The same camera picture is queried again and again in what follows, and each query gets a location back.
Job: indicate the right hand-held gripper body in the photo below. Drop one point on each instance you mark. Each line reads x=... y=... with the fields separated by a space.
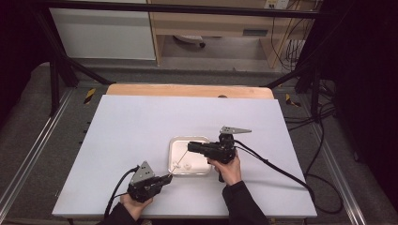
x=220 y=150

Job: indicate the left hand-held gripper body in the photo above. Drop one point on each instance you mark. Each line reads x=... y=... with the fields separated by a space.
x=142 y=189

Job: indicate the white square tray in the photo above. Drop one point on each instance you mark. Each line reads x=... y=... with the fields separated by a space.
x=197 y=164

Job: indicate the person's left hand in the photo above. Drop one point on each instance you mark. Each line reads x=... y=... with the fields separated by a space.
x=136 y=208

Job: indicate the person's right hand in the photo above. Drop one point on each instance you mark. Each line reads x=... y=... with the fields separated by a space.
x=231 y=173

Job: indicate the light wooden table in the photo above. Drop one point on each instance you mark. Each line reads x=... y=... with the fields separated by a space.
x=187 y=91

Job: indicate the yellow black tape strip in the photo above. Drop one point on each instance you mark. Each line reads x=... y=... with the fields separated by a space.
x=89 y=96
x=292 y=101

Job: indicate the white chair base with caster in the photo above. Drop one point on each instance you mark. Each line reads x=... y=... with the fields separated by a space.
x=189 y=39

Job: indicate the black metal stand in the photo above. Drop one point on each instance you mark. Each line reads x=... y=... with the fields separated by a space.
x=54 y=84
x=314 y=87

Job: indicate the light wooden desk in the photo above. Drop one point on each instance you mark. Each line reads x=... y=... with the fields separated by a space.
x=212 y=22

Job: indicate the white cabinet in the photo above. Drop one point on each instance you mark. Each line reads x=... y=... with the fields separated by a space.
x=100 y=34

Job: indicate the aluminium floor rail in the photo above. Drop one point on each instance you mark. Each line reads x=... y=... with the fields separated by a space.
x=34 y=146
x=338 y=175

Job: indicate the black metal frame bar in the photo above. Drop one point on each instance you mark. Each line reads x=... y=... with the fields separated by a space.
x=187 y=10

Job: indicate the white wall power outlet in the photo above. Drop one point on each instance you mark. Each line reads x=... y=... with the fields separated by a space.
x=277 y=3

